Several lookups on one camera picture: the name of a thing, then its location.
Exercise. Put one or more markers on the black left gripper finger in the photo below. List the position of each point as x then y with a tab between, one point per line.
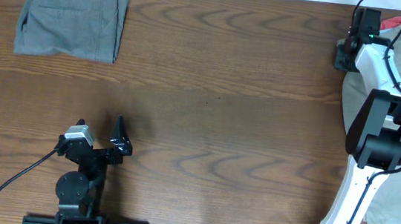
119	138
81	122

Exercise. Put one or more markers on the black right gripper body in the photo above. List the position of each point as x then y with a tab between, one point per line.
343	61

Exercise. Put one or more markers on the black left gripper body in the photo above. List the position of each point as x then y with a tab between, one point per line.
104	160

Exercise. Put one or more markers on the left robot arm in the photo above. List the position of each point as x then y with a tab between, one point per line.
79	192

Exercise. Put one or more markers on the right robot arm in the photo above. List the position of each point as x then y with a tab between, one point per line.
373	141

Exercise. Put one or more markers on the folded grey shorts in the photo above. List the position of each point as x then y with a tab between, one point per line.
86	29

